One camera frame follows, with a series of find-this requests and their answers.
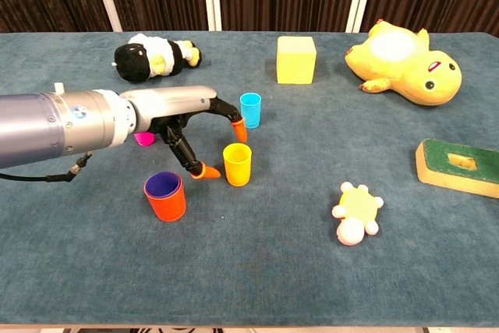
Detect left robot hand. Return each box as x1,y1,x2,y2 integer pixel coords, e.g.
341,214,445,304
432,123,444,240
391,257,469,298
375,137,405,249
120,85,249,181

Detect pink plastic cup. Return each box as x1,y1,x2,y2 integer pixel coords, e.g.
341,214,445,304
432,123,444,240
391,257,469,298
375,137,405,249
133,132,157,147

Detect light blue plastic cup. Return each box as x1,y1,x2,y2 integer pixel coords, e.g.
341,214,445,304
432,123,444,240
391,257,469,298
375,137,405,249
239,92,263,129

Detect dark blue plastic cup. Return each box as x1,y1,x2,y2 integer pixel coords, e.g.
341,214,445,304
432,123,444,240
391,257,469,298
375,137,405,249
144,172,182,198

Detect yellow plastic cup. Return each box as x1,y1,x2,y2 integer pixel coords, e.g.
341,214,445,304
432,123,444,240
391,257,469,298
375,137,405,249
222,143,253,187

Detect black white penguin plush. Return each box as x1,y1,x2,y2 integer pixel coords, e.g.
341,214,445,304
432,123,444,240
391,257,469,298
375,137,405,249
113,33,203,84

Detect orange plastic cup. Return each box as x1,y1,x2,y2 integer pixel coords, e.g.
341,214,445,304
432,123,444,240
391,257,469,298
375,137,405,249
143,175,187,222

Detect yellow foam cube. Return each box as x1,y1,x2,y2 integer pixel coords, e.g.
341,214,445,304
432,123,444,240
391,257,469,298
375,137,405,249
276,35,317,85

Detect teal table cloth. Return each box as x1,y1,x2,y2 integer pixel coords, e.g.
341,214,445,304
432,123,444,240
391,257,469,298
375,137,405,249
0,30,499,328

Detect small yellow turtle toy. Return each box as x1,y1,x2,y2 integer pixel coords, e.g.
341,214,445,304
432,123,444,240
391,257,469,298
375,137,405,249
331,181,384,246

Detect yellow duck plush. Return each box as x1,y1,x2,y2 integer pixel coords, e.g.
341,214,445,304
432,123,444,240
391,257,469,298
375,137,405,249
344,19,463,107

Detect green wooden block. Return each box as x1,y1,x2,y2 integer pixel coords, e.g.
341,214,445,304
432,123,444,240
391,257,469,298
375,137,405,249
415,138,499,199

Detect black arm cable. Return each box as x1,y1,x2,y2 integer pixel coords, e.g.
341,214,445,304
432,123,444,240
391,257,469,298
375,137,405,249
0,152,94,184

